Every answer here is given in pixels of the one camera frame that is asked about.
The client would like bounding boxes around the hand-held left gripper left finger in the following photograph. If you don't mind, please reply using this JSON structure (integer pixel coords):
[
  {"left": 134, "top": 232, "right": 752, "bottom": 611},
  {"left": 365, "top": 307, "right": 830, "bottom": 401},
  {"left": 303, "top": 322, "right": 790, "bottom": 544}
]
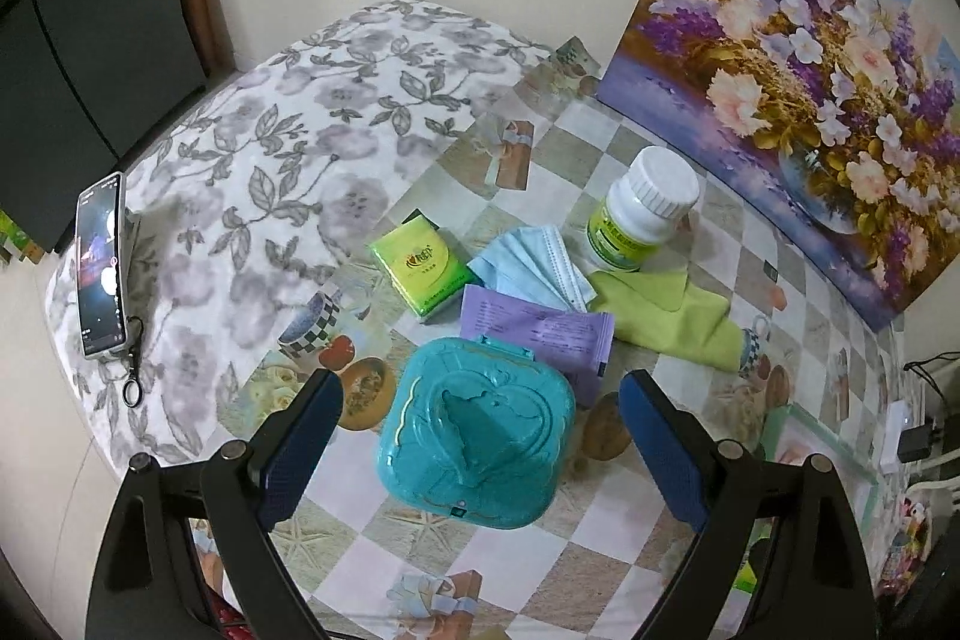
[{"left": 84, "top": 368, "right": 346, "bottom": 640}]

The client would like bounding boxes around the black power adapter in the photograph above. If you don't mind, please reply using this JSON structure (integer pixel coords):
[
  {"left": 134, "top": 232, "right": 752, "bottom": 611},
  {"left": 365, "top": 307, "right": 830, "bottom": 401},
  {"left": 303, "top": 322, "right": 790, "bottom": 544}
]
[{"left": 896, "top": 419, "right": 940, "bottom": 465}]

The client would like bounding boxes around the floral painting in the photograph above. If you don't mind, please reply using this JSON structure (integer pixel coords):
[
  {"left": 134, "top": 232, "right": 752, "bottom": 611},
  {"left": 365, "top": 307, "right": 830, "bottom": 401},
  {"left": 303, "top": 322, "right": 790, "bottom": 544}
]
[{"left": 596, "top": 0, "right": 960, "bottom": 333}]

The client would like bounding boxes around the white power strip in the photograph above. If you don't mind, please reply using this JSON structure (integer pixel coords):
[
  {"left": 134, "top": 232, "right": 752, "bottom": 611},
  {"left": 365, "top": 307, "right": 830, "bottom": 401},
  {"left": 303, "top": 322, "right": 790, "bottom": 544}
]
[{"left": 877, "top": 400, "right": 917, "bottom": 472}]

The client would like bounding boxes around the pile of colourful toys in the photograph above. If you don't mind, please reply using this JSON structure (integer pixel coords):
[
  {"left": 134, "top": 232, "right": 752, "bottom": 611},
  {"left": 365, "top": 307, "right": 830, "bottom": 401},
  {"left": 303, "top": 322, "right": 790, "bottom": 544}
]
[{"left": 885, "top": 497, "right": 942, "bottom": 592}]

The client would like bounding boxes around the green cloth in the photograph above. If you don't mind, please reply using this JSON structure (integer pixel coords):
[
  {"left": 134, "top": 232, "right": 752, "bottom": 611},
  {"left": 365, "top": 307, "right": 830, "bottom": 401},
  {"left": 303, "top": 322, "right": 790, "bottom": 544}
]
[{"left": 586, "top": 269, "right": 747, "bottom": 372}]

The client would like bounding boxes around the teal plastic heart box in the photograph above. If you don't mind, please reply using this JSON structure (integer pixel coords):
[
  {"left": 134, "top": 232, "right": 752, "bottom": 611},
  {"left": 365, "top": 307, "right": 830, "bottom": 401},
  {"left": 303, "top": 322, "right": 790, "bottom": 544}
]
[{"left": 375, "top": 335, "right": 577, "bottom": 528}]

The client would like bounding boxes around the black cable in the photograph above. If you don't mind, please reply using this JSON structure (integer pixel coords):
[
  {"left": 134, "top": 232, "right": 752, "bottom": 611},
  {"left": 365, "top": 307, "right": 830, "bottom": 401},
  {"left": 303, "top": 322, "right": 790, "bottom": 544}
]
[{"left": 904, "top": 351, "right": 960, "bottom": 402}]

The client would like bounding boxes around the checked printed table mat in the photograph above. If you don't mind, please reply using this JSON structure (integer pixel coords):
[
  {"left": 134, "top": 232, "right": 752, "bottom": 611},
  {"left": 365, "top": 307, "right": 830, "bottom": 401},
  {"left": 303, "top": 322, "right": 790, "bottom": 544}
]
[{"left": 191, "top": 36, "right": 905, "bottom": 640}]

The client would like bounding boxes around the purple packet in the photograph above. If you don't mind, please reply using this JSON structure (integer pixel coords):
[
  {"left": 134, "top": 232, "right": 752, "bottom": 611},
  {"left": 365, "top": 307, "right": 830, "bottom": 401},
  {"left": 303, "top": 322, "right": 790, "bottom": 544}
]
[{"left": 459, "top": 284, "right": 616, "bottom": 378}]

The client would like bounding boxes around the dark cabinet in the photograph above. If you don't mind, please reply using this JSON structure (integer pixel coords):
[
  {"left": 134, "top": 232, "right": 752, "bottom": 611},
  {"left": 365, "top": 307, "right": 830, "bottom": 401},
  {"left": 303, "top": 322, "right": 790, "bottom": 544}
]
[{"left": 0, "top": 0, "right": 215, "bottom": 255}]

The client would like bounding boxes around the black phone strap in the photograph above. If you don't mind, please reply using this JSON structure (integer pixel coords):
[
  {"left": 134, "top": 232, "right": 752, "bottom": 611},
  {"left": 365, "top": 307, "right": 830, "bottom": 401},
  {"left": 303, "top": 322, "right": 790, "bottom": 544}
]
[{"left": 120, "top": 316, "right": 148, "bottom": 407}]

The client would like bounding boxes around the blue face mask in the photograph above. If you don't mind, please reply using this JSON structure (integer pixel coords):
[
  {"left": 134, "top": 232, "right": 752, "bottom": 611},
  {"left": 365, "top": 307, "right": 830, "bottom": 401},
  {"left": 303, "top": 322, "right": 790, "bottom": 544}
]
[{"left": 466, "top": 225, "right": 597, "bottom": 313}]

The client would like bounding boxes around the smartphone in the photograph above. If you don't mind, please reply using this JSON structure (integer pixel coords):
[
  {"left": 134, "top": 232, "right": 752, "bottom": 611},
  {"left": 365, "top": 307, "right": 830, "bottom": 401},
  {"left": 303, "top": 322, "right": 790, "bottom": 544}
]
[{"left": 75, "top": 171, "right": 128, "bottom": 360}]

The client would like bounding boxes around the teal shallow cardboard box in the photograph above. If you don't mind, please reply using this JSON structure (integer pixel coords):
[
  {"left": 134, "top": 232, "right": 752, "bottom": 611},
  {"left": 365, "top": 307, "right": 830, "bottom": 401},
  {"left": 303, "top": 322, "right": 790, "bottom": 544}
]
[{"left": 757, "top": 404, "right": 882, "bottom": 536}]

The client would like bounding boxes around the grey floral tablecloth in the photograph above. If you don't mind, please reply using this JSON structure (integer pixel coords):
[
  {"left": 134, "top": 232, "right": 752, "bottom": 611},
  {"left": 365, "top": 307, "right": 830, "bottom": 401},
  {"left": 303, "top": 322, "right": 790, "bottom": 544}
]
[{"left": 45, "top": 0, "right": 560, "bottom": 468}]

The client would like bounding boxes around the green tissue pack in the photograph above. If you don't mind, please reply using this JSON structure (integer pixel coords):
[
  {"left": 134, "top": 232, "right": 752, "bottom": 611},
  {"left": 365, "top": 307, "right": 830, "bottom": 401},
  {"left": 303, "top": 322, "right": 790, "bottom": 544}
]
[{"left": 367, "top": 209, "right": 481, "bottom": 320}]

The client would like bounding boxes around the green bottle with white cap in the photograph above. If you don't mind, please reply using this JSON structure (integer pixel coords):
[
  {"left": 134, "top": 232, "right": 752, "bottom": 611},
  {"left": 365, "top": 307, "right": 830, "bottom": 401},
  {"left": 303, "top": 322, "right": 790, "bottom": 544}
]
[{"left": 586, "top": 145, "right": 702, "bottom": 274}]

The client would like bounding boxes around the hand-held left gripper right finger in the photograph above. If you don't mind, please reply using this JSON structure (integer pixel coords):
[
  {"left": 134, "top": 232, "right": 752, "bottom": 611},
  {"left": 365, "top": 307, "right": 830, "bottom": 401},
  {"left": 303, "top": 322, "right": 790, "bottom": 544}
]
[{"left": 618, "top": 368, "right": 878, "bottom": 640}]

